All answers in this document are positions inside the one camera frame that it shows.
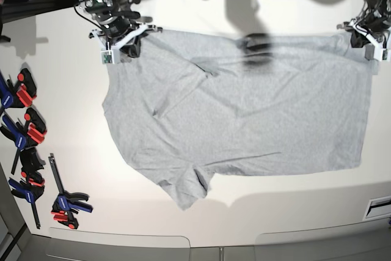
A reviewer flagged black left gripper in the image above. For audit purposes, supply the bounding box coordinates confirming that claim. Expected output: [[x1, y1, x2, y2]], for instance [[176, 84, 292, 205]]
[[351, 27, 370, 48]]

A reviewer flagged grey T-shirt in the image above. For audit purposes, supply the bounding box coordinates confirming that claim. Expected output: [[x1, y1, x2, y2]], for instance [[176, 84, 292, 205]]
[[103, 31, 378, 210]]

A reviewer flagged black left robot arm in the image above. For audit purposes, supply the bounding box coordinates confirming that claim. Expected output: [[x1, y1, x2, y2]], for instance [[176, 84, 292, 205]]
[[348, 0, 390, 49]]

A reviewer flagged white label plate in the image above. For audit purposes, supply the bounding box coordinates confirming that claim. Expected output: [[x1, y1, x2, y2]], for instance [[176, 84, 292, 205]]
[[363, 196, 391, 221]]

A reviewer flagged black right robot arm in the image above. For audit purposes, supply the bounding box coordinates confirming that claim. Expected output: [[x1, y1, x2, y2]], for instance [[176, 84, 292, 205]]
[[79, 0, 149, 64]]

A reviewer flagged blue red bar clamp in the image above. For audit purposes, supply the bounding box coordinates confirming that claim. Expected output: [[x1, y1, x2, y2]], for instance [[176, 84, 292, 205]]
[[8, 148, 45, 229], [1, 68, 37, 114], [48, 153, 93, 230], [1, 107, 47, 175]]

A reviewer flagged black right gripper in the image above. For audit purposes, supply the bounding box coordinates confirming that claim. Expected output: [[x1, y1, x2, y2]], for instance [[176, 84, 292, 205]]
[[120, 33, 149, 59]]

